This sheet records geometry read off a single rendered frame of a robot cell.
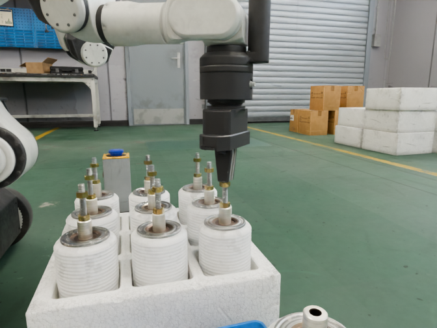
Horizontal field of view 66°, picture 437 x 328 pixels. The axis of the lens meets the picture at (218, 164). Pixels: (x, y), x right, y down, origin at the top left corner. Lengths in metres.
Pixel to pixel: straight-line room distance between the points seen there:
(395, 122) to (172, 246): 2.67
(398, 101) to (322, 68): 3.75
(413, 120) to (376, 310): 2.40
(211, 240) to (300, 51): 5.97
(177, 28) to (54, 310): 0.44
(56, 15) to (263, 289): 0.56
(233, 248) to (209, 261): 0.05
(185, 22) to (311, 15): 6.12
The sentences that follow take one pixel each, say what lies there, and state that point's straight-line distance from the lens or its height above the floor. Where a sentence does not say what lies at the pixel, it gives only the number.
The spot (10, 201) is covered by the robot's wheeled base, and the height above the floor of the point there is 0.17.
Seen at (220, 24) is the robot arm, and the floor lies 0.58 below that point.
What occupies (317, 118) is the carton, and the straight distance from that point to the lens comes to 4.27.
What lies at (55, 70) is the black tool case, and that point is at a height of 0.81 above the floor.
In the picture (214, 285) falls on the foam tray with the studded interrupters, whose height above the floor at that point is 0.18.
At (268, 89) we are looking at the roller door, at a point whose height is 0.59.
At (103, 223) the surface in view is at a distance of 0.67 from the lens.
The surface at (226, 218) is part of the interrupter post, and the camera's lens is 0.60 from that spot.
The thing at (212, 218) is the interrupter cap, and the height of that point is 0.25.
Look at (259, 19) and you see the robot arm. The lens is 0.55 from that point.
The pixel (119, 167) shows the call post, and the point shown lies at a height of 0.29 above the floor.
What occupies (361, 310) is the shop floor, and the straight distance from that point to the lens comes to 0.88.
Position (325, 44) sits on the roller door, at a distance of 6.71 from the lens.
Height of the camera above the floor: 0.48
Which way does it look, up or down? 12 degrees down
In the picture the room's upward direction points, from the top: straight up
